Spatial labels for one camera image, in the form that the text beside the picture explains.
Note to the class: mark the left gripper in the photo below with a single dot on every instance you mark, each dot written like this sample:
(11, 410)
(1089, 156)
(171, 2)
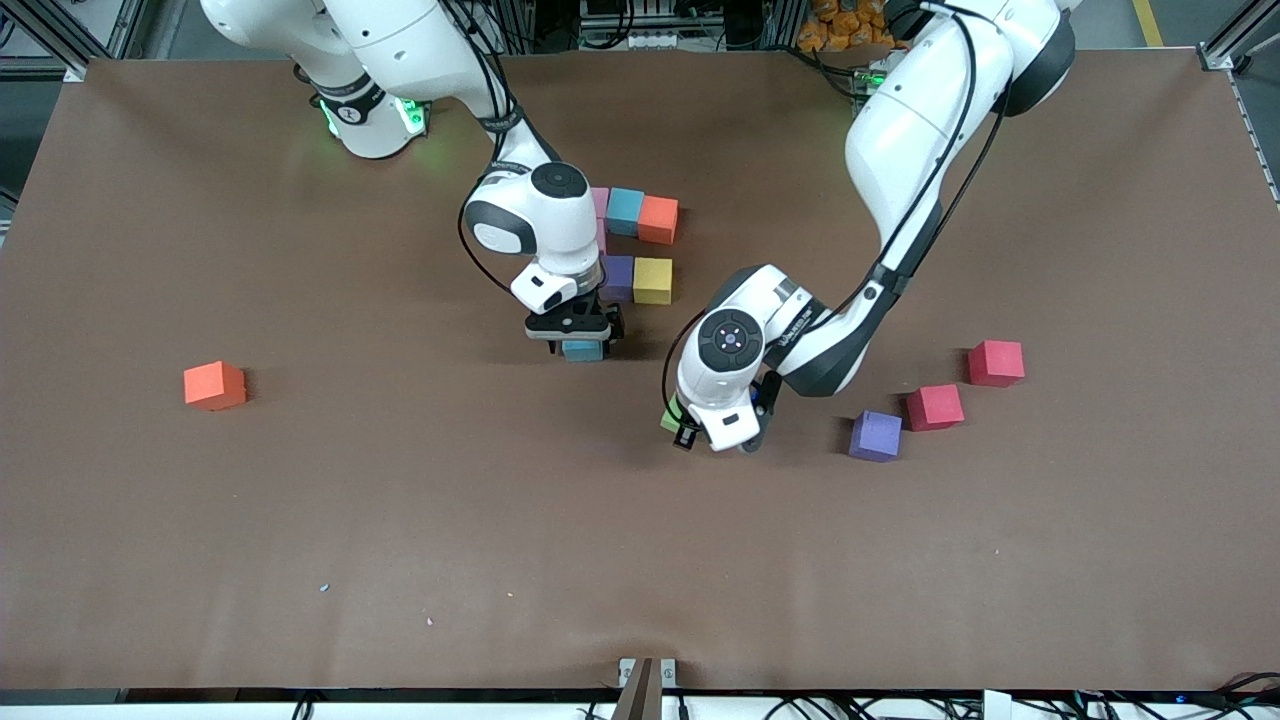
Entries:
(686, 437)

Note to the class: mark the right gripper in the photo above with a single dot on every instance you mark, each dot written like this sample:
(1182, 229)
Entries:
(609, 318)

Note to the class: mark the green foam cube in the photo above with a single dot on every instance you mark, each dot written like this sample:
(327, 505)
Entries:
(671, 418)

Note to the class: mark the blue foam cube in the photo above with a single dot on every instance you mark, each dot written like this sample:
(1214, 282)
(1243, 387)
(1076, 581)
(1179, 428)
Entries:
(583, 351)
(625, 212)

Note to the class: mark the purple foam cube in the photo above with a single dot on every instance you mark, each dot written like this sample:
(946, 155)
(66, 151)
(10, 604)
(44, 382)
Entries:
(618, 278)
(875, 436)

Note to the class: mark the yellow foam cube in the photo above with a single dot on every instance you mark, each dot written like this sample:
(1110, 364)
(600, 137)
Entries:
(653, 281)

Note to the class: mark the orange foam cube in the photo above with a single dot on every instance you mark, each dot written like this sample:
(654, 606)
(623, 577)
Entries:
(214, 387)
(658, 222)

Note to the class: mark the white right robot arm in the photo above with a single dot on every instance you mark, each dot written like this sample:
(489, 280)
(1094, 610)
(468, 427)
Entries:
(420, 50)

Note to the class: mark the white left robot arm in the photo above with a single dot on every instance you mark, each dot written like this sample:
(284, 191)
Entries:
(920, 110)

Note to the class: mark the brown table cover sheet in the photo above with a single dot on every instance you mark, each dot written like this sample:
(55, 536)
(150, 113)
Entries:
(640, 560)

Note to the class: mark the red foam cube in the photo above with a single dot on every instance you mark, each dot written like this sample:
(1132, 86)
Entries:
(995, 363)
(934, 408)

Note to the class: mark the metal equipment rack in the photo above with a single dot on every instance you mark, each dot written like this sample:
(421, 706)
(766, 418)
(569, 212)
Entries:
(650, 20)

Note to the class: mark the pile of orange objects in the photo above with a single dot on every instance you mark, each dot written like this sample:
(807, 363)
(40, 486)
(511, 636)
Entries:
(840, 30)

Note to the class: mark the metal table edge bracket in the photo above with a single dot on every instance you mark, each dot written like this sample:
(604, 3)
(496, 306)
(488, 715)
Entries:
(668, 672)

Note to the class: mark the white table edge rail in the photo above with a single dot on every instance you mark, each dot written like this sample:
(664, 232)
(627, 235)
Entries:
(200, 712)

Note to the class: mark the aluminium frame post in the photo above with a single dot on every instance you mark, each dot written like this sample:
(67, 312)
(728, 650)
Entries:
(1225, 50)
(45, 30)

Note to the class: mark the aluminium table side rail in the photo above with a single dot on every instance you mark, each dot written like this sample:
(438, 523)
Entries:
(1258, 140)

